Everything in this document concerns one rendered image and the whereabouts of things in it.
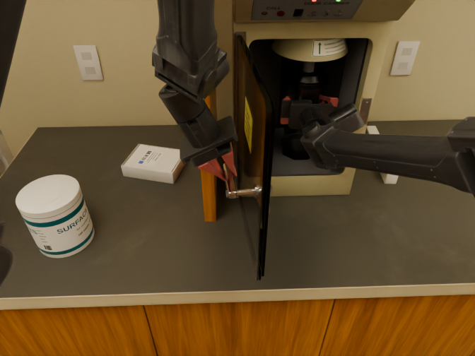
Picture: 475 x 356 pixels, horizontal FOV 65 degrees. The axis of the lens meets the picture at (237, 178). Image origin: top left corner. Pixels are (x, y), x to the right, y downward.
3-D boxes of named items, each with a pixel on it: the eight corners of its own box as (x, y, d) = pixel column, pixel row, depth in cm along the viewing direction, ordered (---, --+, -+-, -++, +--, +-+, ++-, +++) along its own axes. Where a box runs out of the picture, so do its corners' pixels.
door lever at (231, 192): (249, 168, 72) (249, 157, 70) (257, 201, 64) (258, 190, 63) (221, 171, 71) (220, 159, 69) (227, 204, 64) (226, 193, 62)
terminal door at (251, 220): (239, 187, 98) (240, 32, 73) (260, 284, 74) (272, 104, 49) (236, 187, 98) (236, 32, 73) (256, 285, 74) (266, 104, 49)
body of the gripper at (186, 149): (184, 145, 67) (162, 114, 63) (235, 122, 66) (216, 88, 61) (185, 167, 62) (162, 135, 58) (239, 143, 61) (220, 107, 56)
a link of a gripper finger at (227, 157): (210, 173, 72) (186, 137, 66) (244, 158, 71) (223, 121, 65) (213, 196, 67) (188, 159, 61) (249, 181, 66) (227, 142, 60)
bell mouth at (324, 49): (267, 36, 93) (268, 13, 90) (337, 34, 94) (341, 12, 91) (276, 63, 80) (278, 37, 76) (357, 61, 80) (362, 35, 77)
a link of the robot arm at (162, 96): (148, 92, 56) (172, 91, 53) (174, 66, 59) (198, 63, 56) (171, 127, 60) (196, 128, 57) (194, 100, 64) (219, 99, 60)
